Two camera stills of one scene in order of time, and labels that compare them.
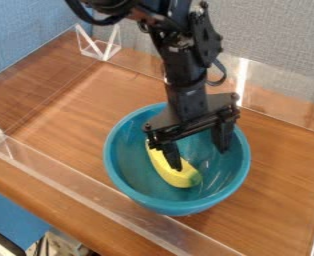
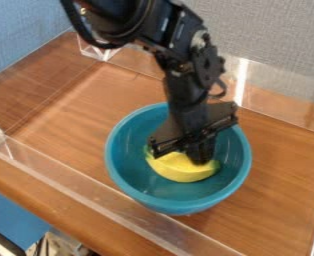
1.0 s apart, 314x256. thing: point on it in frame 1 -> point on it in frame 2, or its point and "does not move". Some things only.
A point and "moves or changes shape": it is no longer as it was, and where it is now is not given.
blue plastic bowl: (138, 174) does not move
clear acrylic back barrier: (279, 80) does not move
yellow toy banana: (187, 178) moves or changes shape
